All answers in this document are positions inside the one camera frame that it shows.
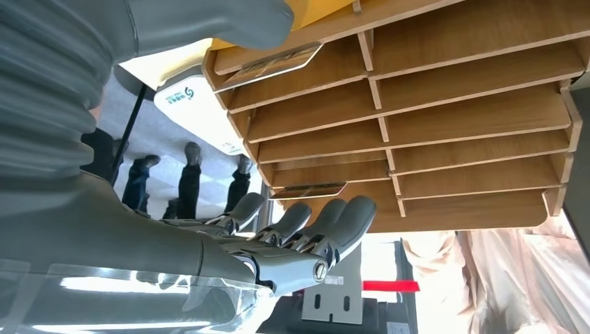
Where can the wooden card organizer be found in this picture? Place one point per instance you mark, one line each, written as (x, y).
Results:
(461, 115)

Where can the white card reader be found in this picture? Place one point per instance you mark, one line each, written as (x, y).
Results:
(198, 115)

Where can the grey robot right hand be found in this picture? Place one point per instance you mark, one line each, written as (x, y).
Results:
(115, 244)

